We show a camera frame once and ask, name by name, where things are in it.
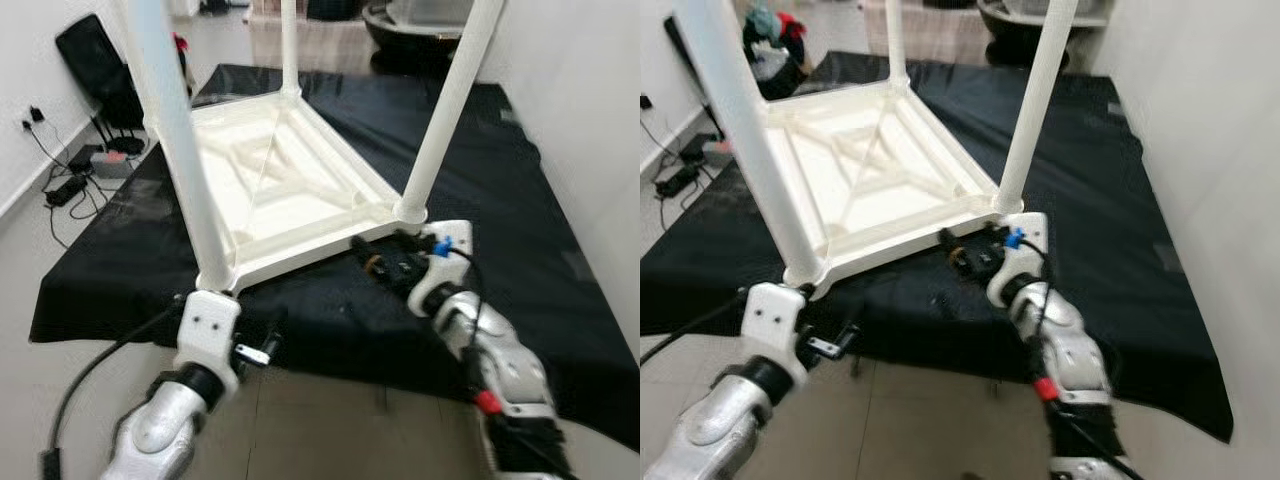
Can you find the black power adapter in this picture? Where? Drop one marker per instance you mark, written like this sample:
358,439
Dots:
85,158
695,148

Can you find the beige cloth cover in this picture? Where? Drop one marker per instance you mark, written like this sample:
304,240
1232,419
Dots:
320,40
940,35

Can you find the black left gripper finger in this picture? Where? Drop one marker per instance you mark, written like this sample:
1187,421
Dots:
274,326
849,336

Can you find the teal plush toy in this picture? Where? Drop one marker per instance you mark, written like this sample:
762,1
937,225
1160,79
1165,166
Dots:
762,22

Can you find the black open duffel bag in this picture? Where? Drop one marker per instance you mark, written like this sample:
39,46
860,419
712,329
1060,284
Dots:
785,82

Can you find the black round tub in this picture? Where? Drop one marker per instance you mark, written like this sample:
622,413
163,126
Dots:
1020,35
410,35

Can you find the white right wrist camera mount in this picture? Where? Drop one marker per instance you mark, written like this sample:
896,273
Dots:
450,240
1030,235

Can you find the red cloth item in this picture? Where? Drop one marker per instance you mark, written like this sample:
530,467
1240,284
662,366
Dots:
792,25
182,45

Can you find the black power strip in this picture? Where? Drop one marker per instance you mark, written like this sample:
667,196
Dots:
680,180
65,190

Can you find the clear tape cross patch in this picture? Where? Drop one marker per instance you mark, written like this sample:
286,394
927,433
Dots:
145,205

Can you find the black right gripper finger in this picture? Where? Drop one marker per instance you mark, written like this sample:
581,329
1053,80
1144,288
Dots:
996,235
957,248
366,255
410,240

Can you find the black table cloth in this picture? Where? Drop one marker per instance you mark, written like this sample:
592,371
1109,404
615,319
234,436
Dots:
100,290
1100,250

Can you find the clear plastic wrap bundle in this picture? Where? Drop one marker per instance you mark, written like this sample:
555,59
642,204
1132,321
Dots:
770,62

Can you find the white plastic table top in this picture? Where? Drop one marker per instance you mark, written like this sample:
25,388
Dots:
880,170
290,190

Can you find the grey box red label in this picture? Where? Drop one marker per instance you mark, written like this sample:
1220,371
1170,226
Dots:
718,152
110,163

